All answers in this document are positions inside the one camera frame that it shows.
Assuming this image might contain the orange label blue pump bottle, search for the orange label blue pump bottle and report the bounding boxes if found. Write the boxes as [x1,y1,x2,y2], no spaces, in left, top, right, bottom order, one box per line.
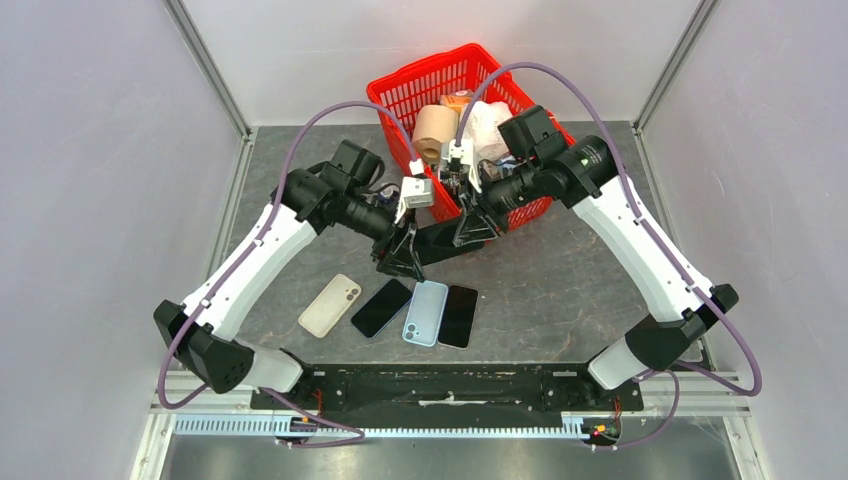
[377,185,400,208]

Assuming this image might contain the aluminium frame rail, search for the aluminium frame rail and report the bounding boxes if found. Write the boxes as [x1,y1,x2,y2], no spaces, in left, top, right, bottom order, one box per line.
[163,0,252,140]
[632,0,720,135]

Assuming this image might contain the white plastic bag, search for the white plastic bag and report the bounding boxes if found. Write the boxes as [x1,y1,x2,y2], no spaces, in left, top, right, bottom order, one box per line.
[462,101,512,161]

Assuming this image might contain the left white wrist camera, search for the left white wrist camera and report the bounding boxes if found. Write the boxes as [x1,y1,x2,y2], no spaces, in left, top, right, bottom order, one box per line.
[394,159,435,225]

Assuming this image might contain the purple cable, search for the purple cable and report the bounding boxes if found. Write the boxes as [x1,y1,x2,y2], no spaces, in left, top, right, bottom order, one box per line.
[454,61,764,452]
[156,100,425,450]

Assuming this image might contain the orange box in basket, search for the orange box in basket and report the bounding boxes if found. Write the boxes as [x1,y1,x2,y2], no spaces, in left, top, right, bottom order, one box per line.
[439,90,474,115]

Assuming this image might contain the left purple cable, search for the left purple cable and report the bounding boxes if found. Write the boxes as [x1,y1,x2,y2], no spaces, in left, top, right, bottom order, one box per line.
[156,100,425,450]

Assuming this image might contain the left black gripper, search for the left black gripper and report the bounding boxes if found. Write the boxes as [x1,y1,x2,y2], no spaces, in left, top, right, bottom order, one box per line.
[341,189,427,282]

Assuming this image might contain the aluminium frame rail left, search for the aluminium frame rail left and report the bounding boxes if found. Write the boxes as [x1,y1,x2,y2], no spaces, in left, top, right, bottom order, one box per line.
[163,0,252,140]

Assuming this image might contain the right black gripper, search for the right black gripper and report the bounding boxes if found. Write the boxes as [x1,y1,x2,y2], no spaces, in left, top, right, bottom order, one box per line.
[454,158,543,244]

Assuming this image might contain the black phone from blue case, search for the black phone from blue case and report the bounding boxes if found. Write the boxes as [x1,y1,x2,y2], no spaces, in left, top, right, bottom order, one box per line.
[437,285,479,349]

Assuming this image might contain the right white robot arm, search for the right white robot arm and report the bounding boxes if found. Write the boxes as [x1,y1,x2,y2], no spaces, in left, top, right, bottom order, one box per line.
[453,106,739,409]

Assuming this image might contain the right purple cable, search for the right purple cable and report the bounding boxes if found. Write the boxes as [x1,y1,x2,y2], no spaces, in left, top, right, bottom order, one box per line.
[454,61,764,452]

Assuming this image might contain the aluminium frame rail right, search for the aluminium frame rail right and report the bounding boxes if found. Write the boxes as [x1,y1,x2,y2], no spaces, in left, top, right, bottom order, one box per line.
[632,0,720,135]

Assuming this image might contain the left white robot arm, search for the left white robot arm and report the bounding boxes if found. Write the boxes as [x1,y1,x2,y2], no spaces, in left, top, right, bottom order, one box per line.
[154,140,424,409]

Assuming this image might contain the white toothed cable rail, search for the white toothed cable rail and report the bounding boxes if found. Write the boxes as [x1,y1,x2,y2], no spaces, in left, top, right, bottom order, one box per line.
[173,413,590,440]

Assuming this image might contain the blue phone with black screen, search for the blue phone with black screen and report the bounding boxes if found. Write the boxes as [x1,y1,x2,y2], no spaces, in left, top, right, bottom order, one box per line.
[351,279,412,339]

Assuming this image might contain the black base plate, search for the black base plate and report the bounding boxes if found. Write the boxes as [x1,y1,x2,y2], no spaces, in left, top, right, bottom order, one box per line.
[287,363,644,428]

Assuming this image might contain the beige toilet paper roll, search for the beige toilet paper roll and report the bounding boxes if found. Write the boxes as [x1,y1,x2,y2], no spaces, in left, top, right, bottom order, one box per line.
[412,105,459,164]

